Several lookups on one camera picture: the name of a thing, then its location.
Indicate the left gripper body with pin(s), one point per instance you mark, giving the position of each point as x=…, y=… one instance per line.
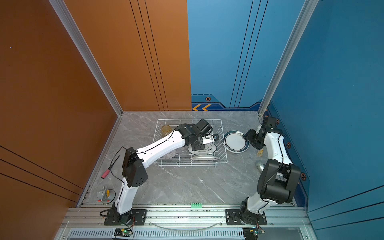
x=199, y=146

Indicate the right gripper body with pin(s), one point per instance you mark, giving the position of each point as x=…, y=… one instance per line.
x=254, y=138

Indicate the white plate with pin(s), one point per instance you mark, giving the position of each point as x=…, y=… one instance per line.
x=208, y=149
x=209, y=158

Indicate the green rimmed plate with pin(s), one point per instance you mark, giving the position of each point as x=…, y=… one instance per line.
x=240, y=148
x=232, y=136
x=235, y=142

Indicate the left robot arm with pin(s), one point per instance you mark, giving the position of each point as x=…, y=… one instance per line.
x=136, y=162

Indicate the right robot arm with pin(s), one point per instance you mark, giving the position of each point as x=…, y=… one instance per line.
x=279, y=178

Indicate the small yellow wooden block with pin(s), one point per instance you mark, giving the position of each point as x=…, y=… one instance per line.
x=260, y=153

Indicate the silver microphone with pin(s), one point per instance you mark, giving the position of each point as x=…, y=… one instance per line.
x=260, y=166

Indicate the white ribbed bowl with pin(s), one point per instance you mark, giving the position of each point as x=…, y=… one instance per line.
x=170, y=154

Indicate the yellow glass cup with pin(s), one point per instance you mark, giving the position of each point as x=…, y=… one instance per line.
x=166, y=130

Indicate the green terminal connector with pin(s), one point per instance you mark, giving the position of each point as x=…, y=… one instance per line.
x=196, y=205

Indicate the right circuit board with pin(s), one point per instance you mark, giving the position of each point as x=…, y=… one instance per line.
x=251, y=234

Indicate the circuit board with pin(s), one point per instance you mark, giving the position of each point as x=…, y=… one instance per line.
x=251, y=234
x=123, y=234

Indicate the left circuit board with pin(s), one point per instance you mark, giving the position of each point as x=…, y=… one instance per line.
x=123, y=234

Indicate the white wire dish rack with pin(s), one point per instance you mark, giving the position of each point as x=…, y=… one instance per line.
x=183, y=157

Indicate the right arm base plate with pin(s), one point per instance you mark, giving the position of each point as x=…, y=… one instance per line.
x=236, y=217

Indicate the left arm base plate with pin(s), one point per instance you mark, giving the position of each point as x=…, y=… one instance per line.
x=135, y=217

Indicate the red handled screwdriver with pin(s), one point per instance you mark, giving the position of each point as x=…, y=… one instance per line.
x=108, y=170

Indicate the aluminium front rail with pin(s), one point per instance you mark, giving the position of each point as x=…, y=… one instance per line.
x=187, y=218

